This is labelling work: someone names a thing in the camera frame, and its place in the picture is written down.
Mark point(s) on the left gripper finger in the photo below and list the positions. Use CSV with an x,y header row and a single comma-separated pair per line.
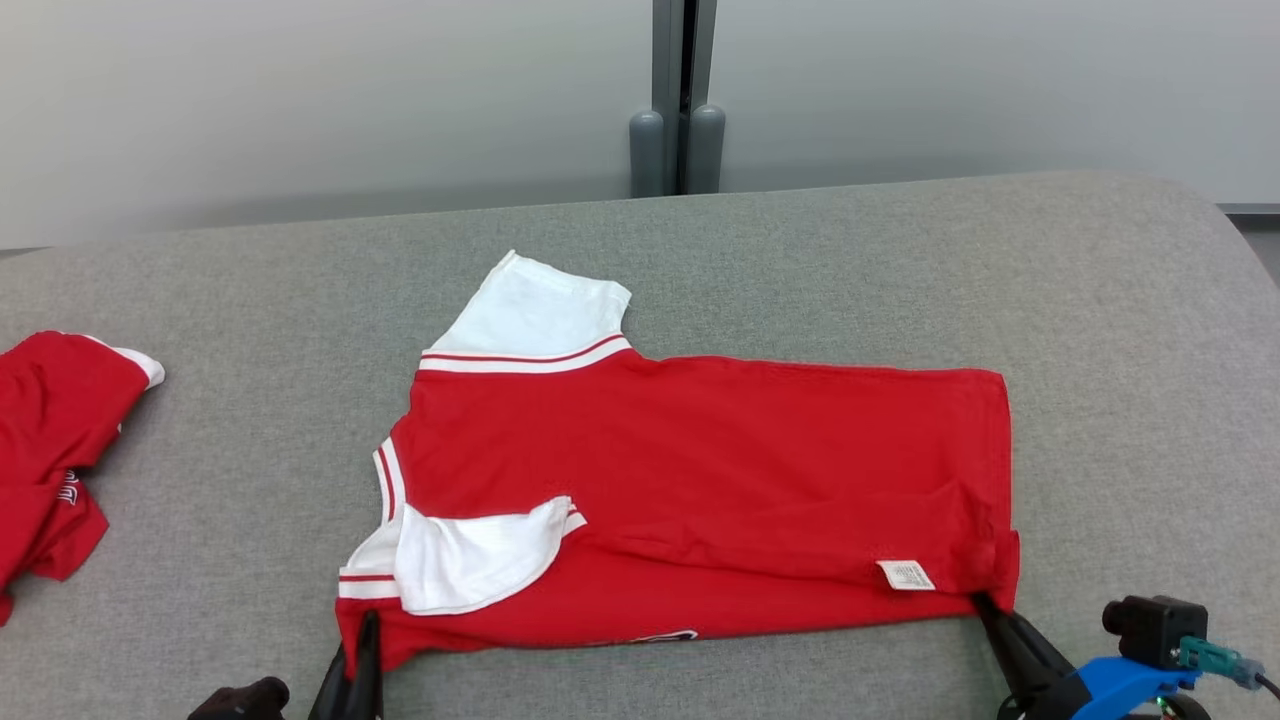
x,y
367,670
332,695

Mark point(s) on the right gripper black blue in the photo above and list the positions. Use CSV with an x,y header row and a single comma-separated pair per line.
x,y
1120,690

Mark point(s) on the red and white jersey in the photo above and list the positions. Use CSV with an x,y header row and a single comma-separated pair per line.
x,y
50,420
700,470

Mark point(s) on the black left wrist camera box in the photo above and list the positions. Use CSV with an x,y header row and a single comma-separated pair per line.
x,y
240,700

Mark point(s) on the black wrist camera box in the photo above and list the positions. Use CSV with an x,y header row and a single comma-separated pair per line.
x,y
1160,630
240,700

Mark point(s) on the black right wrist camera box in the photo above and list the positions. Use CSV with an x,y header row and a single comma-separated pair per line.
x,y
1160,630

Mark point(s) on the teal right camera connector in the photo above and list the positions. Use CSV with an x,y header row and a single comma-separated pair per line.
x,y
1215,658

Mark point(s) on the grey rounded post foot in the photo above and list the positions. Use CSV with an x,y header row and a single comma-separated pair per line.
x,y
646,155
706,150

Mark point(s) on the grey metal partition post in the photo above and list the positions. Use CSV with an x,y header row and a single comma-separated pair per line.
x,y
665,60

